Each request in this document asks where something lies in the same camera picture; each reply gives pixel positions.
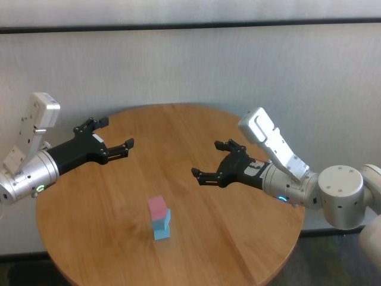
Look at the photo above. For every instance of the pink building block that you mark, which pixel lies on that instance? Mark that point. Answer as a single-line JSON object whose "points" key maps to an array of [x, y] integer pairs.
{"points": [[157, 206]]}

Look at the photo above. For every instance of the light blue building block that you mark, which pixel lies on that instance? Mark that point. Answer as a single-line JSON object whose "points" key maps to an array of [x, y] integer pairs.
{"points": [[162, 222], [162, 234]]}

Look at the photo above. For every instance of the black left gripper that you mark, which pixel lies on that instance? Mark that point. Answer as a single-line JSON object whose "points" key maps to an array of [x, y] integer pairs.
{"points": [[80, 152]]}

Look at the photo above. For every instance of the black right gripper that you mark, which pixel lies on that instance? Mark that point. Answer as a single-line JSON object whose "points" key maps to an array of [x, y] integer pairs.
{"points": [[238, 169]]}

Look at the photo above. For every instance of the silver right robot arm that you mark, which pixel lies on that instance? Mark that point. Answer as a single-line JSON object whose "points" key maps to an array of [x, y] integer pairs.
{"points": [[342, 196]]}

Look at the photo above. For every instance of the black wall rail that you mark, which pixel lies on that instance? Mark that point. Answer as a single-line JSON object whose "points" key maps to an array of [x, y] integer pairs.
{"points": [[190, 24]]}

